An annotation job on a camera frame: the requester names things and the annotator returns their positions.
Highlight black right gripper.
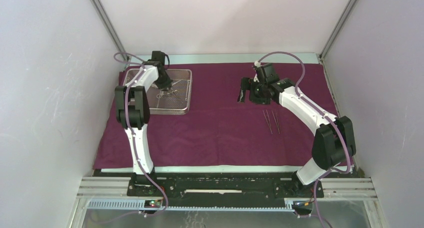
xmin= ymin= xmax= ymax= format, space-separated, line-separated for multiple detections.
xmin=237 ymin=77 xmax=271 ymax=106

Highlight metal mesh instrument tray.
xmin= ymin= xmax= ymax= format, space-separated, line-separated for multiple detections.
xmin=120 ymin=68 xmax=194 ymax=114

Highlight magenta surgical wrap cloth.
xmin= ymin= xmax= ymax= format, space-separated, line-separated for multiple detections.
xmin=92 ymin=62 xmax=354 ymax=169

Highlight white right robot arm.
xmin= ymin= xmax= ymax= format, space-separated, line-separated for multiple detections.
xmin=237 ymin=63 xmax=356 ymax=197

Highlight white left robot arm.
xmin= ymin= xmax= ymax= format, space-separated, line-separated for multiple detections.
xmin=114 ymin=51 xmax=173 ymax=196

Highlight steel surgical scissors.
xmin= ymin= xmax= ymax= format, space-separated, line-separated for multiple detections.
xmin=156 ymin=85 xmax=180 ymax=99

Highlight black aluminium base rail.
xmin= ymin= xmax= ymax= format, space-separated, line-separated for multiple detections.
xmin=69 ymin=175 xmax=385 ymax=218

